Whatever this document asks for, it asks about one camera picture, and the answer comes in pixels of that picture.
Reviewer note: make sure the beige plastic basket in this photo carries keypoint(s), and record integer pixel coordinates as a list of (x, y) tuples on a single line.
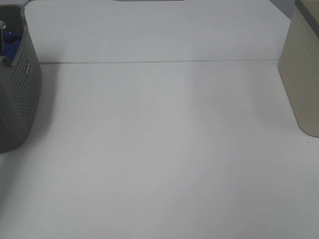
[(299, 65)]

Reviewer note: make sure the blue towel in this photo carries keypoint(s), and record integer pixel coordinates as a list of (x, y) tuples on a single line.
[(11, 43)]

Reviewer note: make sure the grey perforated plastic basket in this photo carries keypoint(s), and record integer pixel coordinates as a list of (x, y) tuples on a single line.
[(20, 81)]

